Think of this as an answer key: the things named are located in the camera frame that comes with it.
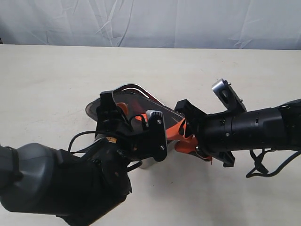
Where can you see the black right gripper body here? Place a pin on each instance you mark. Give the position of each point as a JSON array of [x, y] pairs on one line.
[[196, 122]]

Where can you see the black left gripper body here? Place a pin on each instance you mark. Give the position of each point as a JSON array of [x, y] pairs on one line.
[[111, 119]]

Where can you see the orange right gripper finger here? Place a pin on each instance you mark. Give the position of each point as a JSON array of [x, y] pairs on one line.
[[177, 131], [190, 147]]

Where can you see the transparent lid with orange seal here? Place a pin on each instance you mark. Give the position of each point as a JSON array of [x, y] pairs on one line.
[[138, 104]]

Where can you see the stainless steel lunch box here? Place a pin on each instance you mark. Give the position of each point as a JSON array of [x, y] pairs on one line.
[[135, 88]]

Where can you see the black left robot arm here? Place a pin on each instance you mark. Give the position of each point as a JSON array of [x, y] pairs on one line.
[[82, 186]]

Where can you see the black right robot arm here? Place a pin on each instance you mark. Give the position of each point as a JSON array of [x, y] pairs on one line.
[[217, 135]]

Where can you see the grey fabric backdrop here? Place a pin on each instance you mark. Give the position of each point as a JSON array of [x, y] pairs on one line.
[[233, 24]]

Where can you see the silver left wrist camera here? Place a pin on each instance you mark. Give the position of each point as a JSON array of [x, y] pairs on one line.
[[151, 142]]

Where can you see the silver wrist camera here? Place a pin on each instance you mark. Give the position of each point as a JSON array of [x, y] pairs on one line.
[[229, 98], [151, 142]]

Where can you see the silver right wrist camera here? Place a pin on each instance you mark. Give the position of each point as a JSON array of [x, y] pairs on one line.
[[229, 98]]

